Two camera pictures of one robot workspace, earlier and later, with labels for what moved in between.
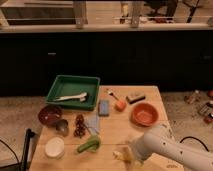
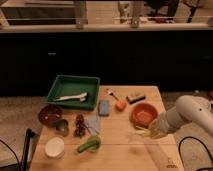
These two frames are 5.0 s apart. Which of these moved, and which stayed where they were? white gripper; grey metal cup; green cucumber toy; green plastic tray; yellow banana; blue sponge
Moved: white gripper; yellow banana
Stayed: green cucumber toy; blue sponge; green plastic tray; grey metal cup
